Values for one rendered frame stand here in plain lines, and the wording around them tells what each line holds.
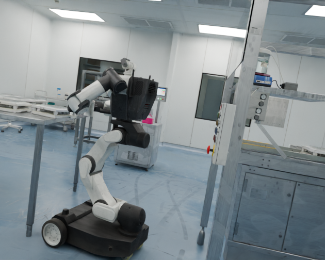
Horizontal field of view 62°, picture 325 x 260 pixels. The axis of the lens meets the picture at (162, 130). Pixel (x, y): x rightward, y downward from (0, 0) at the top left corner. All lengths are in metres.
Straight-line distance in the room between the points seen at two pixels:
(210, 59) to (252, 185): 5.28
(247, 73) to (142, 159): 3.27
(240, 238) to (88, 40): 6.68
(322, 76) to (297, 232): 5.55
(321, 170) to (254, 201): 0.49
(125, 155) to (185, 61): 3.50
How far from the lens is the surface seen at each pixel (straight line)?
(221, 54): 7.08
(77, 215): 2.26
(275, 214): 2.19
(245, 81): 1.27
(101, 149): 2.07
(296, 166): 2.08
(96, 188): 2.15
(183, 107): 6.99
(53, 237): 2.22
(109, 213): 2.08
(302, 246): 2.33
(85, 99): 1.75
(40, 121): 2.08
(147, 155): 4.31
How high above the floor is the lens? 1.15
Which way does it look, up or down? 6 degrees down
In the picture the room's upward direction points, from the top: 9 degrees clockwise
